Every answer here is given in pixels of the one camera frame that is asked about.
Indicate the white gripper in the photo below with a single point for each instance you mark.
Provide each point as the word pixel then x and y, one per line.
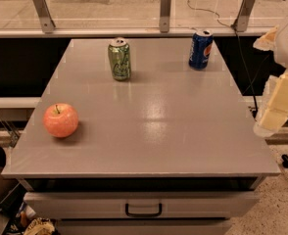
pixel 275 112

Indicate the green soda can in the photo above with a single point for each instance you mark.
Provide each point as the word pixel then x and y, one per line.
pixel 119 58

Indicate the blue Pepsi can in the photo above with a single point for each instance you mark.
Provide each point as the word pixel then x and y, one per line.
pixel 200 50

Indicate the red apple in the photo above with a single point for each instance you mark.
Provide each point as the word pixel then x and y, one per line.
pixel 60 120

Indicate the grey cabinet drawer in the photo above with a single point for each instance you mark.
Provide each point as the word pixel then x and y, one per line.
pixel 111 204

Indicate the crumpled snack bag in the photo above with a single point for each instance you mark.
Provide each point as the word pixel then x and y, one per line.
pixel 40 226

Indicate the right metal rail bracket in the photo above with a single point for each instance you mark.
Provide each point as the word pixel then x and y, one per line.
pixel 242 20

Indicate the metal rail bracket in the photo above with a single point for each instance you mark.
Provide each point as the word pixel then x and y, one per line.
pixel 46 22
pixel 165 6
pixel 242 20

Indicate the middle metal rail bracket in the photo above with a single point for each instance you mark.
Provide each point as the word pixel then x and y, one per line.
pixel 165 6

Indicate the black drawer handle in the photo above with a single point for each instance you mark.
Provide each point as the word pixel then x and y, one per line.
pixel 143 211

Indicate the left metal rail bracket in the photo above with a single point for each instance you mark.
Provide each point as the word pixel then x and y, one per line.
pixel 46 22

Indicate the horizontal metal rail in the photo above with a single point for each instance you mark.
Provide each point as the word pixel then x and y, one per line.
pixel 97 33

